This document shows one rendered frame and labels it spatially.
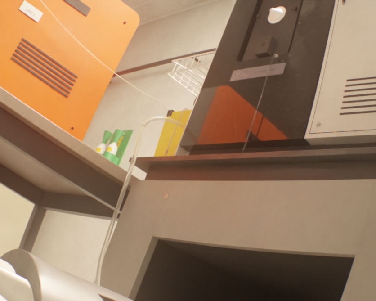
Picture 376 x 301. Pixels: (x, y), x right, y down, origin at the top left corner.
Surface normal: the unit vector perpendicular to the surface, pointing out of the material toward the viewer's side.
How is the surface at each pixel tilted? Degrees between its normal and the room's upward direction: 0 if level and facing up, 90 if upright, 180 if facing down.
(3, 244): 90
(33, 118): 90
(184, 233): 90
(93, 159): 90
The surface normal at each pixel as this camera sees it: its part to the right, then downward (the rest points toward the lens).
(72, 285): 0.61, -0.79
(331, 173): -0.68, -0.48
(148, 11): -0.34, 0.88
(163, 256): 0.65, -0.04
